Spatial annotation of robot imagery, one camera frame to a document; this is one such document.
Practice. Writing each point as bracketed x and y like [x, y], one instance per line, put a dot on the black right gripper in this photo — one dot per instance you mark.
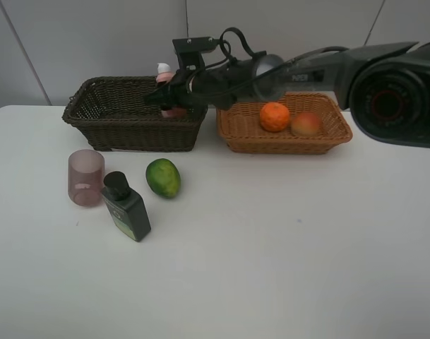
[221, 87]

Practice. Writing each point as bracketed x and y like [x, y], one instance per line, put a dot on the pink bottle white cap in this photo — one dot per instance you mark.
[165, 75]

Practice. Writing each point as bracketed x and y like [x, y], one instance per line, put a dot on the translucent purple plastic cup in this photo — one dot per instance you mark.
[85, 177]

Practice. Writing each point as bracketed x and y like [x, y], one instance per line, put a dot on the orange tangerine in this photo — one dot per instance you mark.
[274, 117]

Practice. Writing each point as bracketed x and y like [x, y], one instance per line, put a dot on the dark green bottle black cap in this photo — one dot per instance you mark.
[125, 206]

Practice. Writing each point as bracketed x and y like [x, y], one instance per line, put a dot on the red yellow peach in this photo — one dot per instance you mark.
[306, 124]

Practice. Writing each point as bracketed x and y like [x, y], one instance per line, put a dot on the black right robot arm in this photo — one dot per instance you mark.
[386, 87]

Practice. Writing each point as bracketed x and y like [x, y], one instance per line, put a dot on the dark brown wicker basket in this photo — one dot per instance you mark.
[110, 112]

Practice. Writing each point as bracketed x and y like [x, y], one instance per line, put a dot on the green mango fruit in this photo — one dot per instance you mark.
[163, 178]

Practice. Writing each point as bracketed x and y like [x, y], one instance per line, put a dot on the light brown wicker basket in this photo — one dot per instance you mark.
[240, 128]

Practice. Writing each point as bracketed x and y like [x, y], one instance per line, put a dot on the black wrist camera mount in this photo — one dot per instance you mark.
[189, 51]

